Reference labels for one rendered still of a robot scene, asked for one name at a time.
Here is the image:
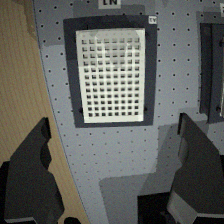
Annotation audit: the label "white rectangular plate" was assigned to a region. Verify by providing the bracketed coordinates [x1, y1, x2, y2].
[219, 47, 224, 118]

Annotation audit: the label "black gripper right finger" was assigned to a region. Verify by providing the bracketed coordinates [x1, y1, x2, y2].
[167, 112, 224, 224]

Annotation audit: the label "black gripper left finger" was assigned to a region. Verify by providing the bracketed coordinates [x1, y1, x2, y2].
[0, 117, 65, 224]

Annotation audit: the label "grey perforated base plate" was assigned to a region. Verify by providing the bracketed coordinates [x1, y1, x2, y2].
[32, 0, 224, 224]

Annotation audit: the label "white plate with grid of square wells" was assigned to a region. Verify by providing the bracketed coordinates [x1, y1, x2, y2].
[76, 28, 145, 123]

